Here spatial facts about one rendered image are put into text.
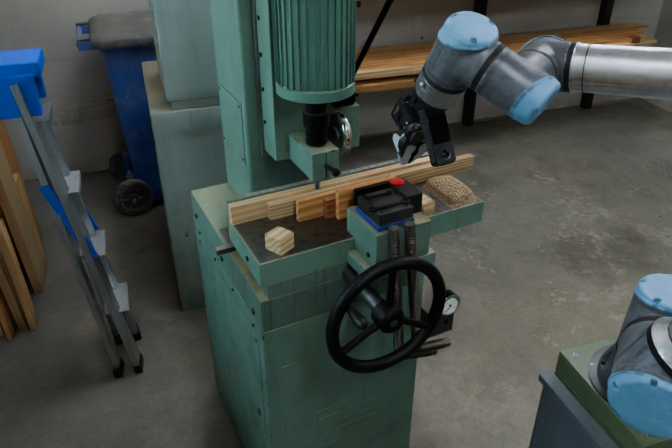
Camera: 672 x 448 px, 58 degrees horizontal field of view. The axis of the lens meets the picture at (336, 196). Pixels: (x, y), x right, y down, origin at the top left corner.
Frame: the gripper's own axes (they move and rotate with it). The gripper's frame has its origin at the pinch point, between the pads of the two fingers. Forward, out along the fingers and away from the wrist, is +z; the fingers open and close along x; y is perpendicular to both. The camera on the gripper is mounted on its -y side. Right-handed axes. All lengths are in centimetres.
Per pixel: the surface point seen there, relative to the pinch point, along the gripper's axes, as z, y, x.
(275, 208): 22.7, 9.1, 23.1
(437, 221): 19.3, -7.0, -12.6
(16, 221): 136, 92, 86
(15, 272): 131, 67, 89
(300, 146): 12.3, 17.8, 15.2
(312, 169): 12.0, 10.9, 15.1
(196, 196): 53, 35, 33
